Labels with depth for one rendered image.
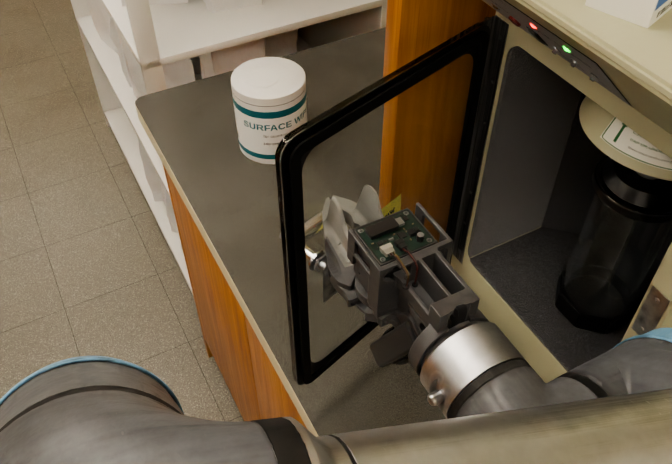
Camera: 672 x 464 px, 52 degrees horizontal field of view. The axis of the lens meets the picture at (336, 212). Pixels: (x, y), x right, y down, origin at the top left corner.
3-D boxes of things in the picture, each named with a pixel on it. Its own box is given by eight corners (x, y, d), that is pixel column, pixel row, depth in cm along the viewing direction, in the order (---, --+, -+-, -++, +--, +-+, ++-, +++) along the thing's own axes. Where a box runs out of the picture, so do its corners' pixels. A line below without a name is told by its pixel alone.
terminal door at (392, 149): (449, 263, 102) (492, 19, 74) (297, 390, 87) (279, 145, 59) (445, 260, 103) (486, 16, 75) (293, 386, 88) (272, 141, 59)
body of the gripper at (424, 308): (417, 195, 60) (503, 291, 53) (409, 260, 66) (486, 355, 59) (340, 225, 58) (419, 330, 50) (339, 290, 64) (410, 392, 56)
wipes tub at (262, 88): (289, 114, 136) (286, 48, 126) (320, 152, 128) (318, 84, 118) (228, 134, 132) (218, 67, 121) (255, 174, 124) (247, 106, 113)
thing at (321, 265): (340, 294, 77) (340, 260, 73) (326, 305, 76) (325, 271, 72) (328, 284, 78) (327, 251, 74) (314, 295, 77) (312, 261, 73)
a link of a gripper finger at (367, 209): (358, 153, 67) (409, 212, 61) (356, 197, 71) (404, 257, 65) (329, 163, 66) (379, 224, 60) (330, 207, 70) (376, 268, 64)
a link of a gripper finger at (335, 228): (329, 163, 66) (379, 224, 60) (330, 207, 70) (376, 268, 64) (300, 173, 65) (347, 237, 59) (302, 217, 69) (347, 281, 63)
